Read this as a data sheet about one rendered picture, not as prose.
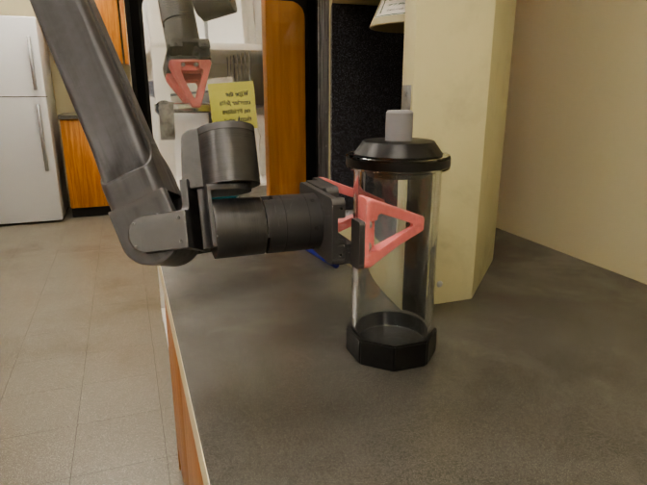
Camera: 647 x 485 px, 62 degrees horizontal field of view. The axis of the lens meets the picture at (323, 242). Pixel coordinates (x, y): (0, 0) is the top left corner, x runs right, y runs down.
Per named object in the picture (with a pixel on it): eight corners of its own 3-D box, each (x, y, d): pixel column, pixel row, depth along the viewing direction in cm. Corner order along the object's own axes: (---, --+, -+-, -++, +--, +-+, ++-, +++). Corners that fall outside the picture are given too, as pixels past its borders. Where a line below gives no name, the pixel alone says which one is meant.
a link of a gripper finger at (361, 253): (401, 181, 58) (319, 187, 55) (437, 193, 51) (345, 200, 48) (400, 242, 60) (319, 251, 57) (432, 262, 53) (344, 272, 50)
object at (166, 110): (175, 140, 84) (173, 101, 82) (161, 140, 83) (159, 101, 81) (173, 139, 85) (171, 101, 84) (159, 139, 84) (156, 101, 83)
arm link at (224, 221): (201, 262, 54) (207, 257, 49) (194, 193, 55) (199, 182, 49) (269, 255, 56) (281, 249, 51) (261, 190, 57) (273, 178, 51)
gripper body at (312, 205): (315, 180, 60) (248, 184, 57) (350, 197, 50) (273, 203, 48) (315, 237, 61) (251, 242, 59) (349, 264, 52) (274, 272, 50)
